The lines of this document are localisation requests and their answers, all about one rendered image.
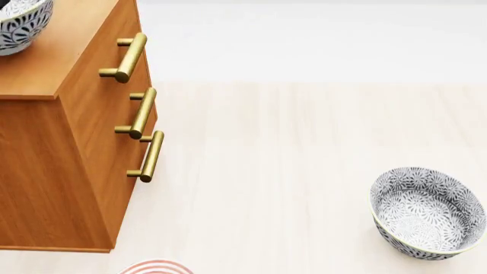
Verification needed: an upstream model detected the wooden three-drawer cabinet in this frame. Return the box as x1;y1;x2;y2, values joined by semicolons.
0;0;159;254

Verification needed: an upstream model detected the floral patterned black white bowl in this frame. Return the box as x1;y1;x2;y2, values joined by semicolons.
369;167;487;261
0;0;55;57

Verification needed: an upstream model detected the red white striped plate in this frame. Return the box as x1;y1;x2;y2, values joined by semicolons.
116;258;196;274

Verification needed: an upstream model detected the brass drawer handle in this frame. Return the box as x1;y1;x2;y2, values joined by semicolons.
114;87;158;140
98;32;148;84
126;130;165;183

